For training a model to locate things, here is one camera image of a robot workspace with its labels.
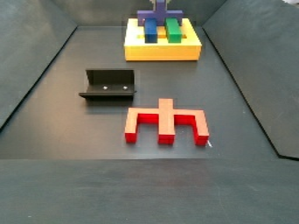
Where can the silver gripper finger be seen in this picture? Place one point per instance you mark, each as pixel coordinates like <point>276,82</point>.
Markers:
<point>167,1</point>
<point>154,3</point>

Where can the purple comb-shaped block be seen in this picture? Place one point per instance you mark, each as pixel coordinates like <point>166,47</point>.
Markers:
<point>159,14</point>

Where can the yellow slotted board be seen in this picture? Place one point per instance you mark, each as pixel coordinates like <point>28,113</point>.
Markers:
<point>160,51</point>

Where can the blue long bar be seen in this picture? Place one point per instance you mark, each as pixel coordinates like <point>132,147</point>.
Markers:
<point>150,31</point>

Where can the green long bar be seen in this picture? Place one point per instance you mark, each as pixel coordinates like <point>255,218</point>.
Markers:
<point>172,30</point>

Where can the red comb-shaped block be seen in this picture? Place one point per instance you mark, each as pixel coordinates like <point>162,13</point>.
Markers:
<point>167,116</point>

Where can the black metal bracket holder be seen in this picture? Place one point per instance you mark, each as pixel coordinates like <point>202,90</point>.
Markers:
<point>110,83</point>

